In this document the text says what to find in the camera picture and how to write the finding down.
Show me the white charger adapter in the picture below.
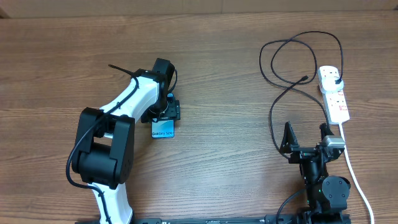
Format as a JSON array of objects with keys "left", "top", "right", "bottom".
[{"left": 320, "top": 77, "right": 344, "bottom": 94}]

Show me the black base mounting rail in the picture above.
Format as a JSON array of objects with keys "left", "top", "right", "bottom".
[{"left": 75, "top": 215, "right": 351, "bottom": 224}]

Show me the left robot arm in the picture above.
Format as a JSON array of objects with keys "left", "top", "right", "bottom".
[{"left": 65, "top": 58, "right": 181, "bottom": 223}]

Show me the white power strip cord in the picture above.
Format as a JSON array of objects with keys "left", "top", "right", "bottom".
[{"left": 338, "top": 123, "right": 376, "bottom": 224}]

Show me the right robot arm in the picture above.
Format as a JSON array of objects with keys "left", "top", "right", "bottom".
[{"left": 275, "top": 122, "right": 351, "bottom": 223}]

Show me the blue Samsung Galaxy smartphone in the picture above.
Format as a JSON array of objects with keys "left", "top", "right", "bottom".
[{"left": 151, "top": 120, "right": 175, "bottom": 139}]

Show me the white power strip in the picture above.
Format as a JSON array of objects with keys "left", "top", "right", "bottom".
[{"left": 318, "top": 65, "right": 350, "bottom": 124}]

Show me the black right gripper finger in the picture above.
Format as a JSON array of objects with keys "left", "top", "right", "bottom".
[
  {"left": 279, "top": 122, "right": 299, "bottom": 154},
  {"left": 320, "top": 123, "right": 333, "bottom": 139}
]

